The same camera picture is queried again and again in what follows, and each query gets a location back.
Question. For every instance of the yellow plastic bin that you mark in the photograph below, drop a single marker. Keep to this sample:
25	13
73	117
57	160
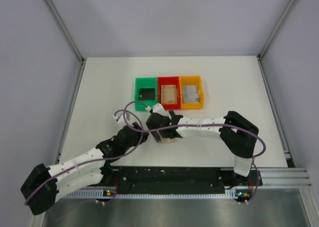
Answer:
192	80

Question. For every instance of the aluminium frame post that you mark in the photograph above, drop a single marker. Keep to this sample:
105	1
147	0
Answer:
277	28
64	30

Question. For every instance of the black cards stack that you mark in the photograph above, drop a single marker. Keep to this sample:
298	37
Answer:
147	94

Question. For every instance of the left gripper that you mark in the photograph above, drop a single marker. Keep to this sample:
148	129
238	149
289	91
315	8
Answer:
136	126

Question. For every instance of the red plastic bin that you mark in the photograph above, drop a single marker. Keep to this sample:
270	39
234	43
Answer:
172	80

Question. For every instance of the silver cards stack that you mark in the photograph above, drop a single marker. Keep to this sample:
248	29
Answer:
190	94

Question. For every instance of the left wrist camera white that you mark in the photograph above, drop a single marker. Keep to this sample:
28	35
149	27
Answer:
121	118

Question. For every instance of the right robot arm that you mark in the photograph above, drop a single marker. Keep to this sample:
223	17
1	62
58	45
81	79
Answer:
236	132

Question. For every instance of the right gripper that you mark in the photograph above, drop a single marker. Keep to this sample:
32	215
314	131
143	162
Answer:
156	123

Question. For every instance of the right aluminium frame post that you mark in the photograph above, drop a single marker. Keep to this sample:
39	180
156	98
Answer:
277	28

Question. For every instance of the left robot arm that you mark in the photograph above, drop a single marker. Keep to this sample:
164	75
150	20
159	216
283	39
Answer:
46	185

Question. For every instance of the green plastic bin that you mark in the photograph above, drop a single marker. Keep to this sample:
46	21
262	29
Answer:
145	82

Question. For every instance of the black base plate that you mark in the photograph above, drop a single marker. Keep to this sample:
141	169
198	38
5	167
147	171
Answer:
176	180

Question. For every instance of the grey slotted cable duct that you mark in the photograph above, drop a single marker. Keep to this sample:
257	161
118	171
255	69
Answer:
102	194

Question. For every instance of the left aluminium frame post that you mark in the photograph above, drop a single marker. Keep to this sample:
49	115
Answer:
64	30

